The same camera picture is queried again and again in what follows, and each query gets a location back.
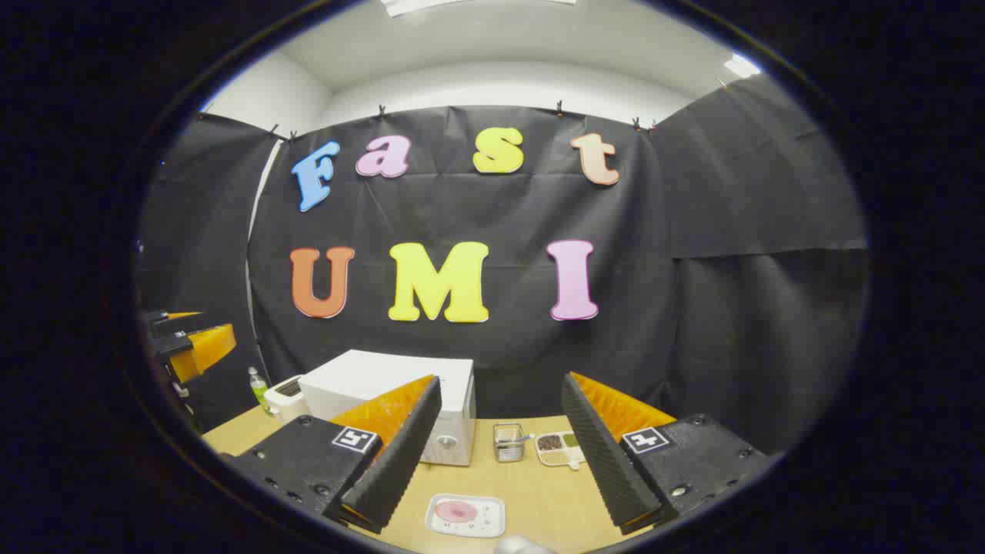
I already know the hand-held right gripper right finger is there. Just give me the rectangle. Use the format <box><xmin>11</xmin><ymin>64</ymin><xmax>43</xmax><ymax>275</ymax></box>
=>
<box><xmin>560</xmin><ymin>372</ymin><xmax>770</xmax><ymax>536</ymax></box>

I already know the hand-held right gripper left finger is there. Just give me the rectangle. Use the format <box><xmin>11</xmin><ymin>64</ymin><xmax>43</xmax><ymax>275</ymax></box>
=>
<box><xmin>223</xmin><ymin>375</ymin><xmax>444</xmax><ymax>536</ymax></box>

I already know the white microwave oven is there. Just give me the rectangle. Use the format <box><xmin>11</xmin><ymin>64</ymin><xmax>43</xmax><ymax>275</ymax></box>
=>
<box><xmin>299</xmin><ymin>350</ymin><xmax>476</xmax><ymax>467</ymax></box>

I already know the white square cherry plate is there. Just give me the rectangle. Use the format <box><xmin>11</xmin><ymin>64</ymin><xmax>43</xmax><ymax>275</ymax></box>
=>
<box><xmin>425</xmin><ymin>493</ymin><xmax>506</xmax><ymax>539</ymax></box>

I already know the white divided bean dish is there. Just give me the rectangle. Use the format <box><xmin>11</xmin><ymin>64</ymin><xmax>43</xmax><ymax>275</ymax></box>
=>
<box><xmin>536</xmin><ymin>431</ymin><xmax>587</xmax><ymax>470</ymax></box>

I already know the green drink bottle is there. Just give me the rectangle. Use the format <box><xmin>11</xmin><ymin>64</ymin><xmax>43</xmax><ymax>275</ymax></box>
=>
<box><xmin>248</xmin><ymin>367</ymin><xmax>274</xmax><ymax>416</ymax></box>

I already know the white toaster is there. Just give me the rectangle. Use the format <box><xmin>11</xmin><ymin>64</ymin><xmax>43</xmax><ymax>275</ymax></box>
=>
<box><xmin>263</xmin><ymin>375</ymin><xmax>309</xmax><ymax>422</ymax></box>

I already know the row of black cloth clips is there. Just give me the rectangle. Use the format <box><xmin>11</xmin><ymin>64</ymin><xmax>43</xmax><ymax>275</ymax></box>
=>
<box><xmin>196</xmin><ymin>77</ymin><xmax>732</xmax><ymax>143</ymax></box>

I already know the metal wire basket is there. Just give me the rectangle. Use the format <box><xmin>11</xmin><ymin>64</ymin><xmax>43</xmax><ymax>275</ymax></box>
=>
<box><xmin>492</xmin><ymin>422</ymin><xmax>528</xmax><ymax>463</ymax></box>

